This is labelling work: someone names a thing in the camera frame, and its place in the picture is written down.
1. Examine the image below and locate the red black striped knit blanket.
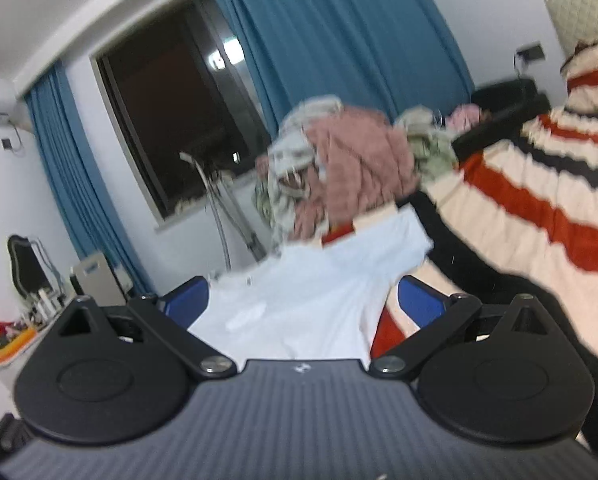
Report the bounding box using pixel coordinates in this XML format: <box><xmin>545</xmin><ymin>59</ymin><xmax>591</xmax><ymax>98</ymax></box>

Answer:
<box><xmin>321</xmin><ymin>35</ymin><xmax>598</xmax><ymax>411</ymax></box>

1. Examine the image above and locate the dark window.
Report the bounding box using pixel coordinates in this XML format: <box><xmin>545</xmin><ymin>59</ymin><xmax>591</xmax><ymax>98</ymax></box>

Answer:
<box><xmin>94</xmin><ymin>0</ymin><xmax>275</xmax><ymax>221</ymax></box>

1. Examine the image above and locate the narrow blue curtain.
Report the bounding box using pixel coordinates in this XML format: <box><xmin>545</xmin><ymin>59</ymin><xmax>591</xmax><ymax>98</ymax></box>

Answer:
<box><xmin>24</xmin><ymin>60</ymin><xmax>155</xmax><ymax>296</ymax></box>

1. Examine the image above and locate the wide blue curtain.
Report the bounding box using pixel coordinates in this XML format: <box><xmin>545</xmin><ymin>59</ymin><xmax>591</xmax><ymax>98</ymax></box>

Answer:
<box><xmin>199</xmin><ymin>0</ymin><xmax>477</xmax><ymax>136</ymax></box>

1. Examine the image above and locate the small pink cloth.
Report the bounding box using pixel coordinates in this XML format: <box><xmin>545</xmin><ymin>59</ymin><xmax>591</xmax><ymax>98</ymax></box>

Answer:
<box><xmin>446</xmin><ymin>103</ymin><xmax>484</xmax><ymax>133</ymax></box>

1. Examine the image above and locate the metal garment steamer stand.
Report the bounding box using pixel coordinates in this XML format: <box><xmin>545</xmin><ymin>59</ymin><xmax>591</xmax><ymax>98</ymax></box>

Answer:
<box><xmin>179</xmin><ymin>151</ymin><xmax>265</xmax><ymax>271</ymax></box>

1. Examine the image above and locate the orange tray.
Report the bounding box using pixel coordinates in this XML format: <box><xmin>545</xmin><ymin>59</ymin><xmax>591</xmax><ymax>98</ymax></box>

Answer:
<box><xmin>0</xmin><ymin>320</ymin><xmax>37</xmax><ymax>366</ymax></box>

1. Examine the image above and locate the pink fuzzy garment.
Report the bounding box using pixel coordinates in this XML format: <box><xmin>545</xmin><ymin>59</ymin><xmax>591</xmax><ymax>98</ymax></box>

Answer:
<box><xmin>294</xmin><ymin>107</ymin><xmax>420</xmax><ymax>241</ymax></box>

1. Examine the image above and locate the green floral cloth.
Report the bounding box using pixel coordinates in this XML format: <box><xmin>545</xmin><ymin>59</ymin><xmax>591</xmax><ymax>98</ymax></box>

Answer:
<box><xmin>394</xmin><ymin>105</ymin><xmax>460</xmax><ymax>181</ymax></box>

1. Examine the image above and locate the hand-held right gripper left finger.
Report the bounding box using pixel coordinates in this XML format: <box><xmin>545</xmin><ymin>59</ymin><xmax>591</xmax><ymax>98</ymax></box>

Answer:
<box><xmin>53</xmin><ymin>276</ymin><xmax>238</xmax><ymax>379</ymax></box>

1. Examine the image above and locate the grey box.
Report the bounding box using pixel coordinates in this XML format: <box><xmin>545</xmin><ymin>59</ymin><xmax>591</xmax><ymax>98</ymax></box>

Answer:
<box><xmin>70</xmin><ymin>252</ymin><xmax>132</xmax><ymax>306</ymax></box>

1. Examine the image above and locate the white floral garment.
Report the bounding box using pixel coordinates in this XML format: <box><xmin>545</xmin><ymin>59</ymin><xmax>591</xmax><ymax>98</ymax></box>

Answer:
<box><xmin>251</xmin><ymin>97</ymin><xmax>347</xmax><ymax>248</ymax></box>

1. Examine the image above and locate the white shirt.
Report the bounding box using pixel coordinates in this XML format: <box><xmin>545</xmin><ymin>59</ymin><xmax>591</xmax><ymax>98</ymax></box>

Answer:
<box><xmin>186</xmin><ymin>207</ymin><xmax>435</xmax><ymax>361</ymax></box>

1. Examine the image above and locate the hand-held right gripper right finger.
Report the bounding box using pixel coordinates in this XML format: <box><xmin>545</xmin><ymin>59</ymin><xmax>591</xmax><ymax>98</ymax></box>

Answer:
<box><xmin>367</xmin><ymin>275</ymin><xmax>554</xmax><ymax>380</ymax></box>

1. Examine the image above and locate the black white gaming chair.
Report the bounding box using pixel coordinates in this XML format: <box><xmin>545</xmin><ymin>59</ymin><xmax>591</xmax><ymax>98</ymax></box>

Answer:
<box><xmin>6</xmin><ymin>234</ymin><xmax>62</xmax><ymax>306</ymax></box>

